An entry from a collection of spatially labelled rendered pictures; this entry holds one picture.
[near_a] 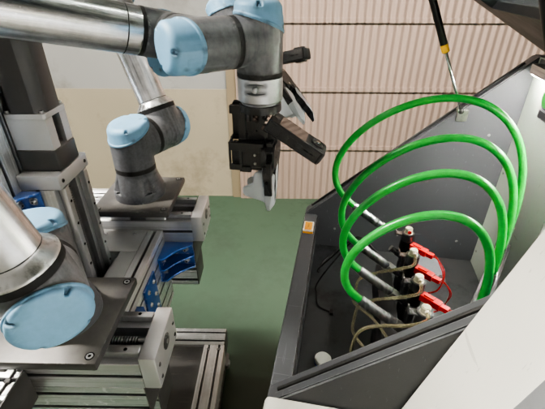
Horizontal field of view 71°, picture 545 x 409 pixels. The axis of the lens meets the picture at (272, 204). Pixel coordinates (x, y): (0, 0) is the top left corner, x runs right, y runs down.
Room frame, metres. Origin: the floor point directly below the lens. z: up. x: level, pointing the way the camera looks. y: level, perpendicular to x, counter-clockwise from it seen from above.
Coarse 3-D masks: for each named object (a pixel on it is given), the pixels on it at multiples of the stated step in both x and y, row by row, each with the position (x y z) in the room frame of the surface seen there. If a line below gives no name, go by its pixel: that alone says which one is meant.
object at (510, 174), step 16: (416, 144) 0.63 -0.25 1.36; (480, 144) 0.61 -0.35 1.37; (384, 160) 0.63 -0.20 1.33; (512, 176) 0.59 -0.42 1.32; (352, 192) 0.64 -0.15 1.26; (512, 192) 0.59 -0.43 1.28; (512, 208) 0.59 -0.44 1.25; (512, 224) 0.59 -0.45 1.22; (352, 240) 0.64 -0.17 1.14; (368, 256) 0.63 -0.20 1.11
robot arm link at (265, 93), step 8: (240, 80) 0.62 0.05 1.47; (248, 80) 0.61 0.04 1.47; (256, 80) 0.68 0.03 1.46; (264, 80) 0.68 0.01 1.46; (272, 80) 0.61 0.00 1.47; (280, 80) 0.63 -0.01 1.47; (240, 88) 0.62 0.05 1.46; (248, 88) 0.61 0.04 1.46; (256, 88) 0.60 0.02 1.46; (264, 88) 0.61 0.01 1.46; (272, 88) 0.61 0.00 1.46; (280, 88) 0.63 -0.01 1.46; (240, 96) 0.62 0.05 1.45; (248, 96) 0.61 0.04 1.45; (256, 96) 0.61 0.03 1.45; (264, 96) 0.61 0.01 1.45; (272, 96) 0.61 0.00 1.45; (280, 96) 0.63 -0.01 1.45; (248, 104) 0.61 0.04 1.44; (256, 104) 0.61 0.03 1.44; (264, 104) 0.61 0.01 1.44; (272, 104) 0.61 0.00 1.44
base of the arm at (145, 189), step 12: (156, 168) 1.04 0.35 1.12; (120, 180) 0.98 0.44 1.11; (132, 180) 0.97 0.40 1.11; (144, 180) 0.98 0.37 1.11; (156, 180) 1.01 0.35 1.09; (120, 192) 0.97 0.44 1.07; (132, 192) 0.96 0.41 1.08; (144, 192) 0.97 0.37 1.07; (156, 192) 0.99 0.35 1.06; (132, 204) 0.96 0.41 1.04
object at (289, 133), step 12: (276, 120) 0.62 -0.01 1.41; (288, 120) 0.65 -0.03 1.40; (276, 132) 0.61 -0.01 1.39; (288, 132) 0.61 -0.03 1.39; (300, 132) 0.63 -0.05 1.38; (288, 144) 0.61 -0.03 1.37; (300, 144) 0.60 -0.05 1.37; (312, 144) 0.61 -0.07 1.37; (324, 144) 0.64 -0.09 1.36; (312, 156) 0.60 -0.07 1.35
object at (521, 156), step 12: (432, 96) 0.70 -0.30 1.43; (444, 96) 0.70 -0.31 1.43; (456, 96) 0.69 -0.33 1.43; (468, 96) 0.69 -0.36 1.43; (396, 108) 0.71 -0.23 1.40; (408, 108) 0.71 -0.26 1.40; (492, 108) 0.68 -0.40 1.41; (372, 120) 0.72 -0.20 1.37; (504, 120) 0.68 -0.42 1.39; (360, 132) 0.72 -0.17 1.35; (516, 132) 0.67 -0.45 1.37; (348, 144) 0.73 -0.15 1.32; (516, 144) 0.67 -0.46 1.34; (336, 156) 0.74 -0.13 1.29; (336, 168) 0.73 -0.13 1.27; (336, 180) 0.73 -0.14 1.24; (348, 204) 0.73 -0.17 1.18; (516, 216) 0.66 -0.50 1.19
